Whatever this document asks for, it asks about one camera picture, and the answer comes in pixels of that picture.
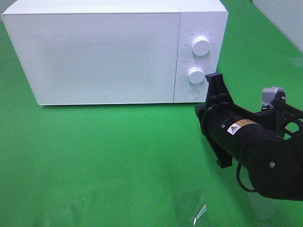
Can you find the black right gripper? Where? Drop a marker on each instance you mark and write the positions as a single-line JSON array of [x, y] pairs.
[[215, 118]]

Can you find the round microwave door button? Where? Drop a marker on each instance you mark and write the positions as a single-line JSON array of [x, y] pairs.
[[192, 94]]

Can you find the white microwave knob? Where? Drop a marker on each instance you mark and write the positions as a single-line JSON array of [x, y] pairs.
[[200, 45], [196, 75]]

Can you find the white microwave door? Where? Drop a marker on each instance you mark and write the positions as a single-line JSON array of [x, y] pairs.
[[79, 59]]

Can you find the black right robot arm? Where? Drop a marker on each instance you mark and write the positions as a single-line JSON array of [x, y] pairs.
[[269, 143]]

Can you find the white microwave oven body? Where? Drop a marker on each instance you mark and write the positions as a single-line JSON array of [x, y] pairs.
[[197, 17]]

